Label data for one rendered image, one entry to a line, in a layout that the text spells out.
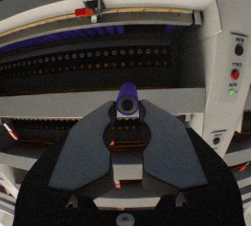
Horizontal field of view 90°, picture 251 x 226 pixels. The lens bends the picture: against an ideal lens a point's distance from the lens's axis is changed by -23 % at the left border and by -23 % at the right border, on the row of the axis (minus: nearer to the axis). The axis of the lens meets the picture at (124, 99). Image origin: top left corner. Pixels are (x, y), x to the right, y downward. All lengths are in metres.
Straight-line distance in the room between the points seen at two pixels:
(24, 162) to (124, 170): 0.29
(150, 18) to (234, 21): 0.14
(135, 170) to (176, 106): 0.19
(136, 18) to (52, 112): 0.22
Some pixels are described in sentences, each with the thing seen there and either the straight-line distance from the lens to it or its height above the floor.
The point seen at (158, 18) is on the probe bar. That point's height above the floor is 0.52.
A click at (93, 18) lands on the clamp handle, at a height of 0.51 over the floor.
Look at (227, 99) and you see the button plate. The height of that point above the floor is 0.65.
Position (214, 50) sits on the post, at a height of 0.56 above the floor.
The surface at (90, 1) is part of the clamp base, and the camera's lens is 0.24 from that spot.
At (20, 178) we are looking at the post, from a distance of 0.76.
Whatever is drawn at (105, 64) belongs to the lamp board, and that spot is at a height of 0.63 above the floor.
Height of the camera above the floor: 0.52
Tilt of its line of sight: 29 degrees up
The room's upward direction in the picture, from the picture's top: 177 degrees clockwise
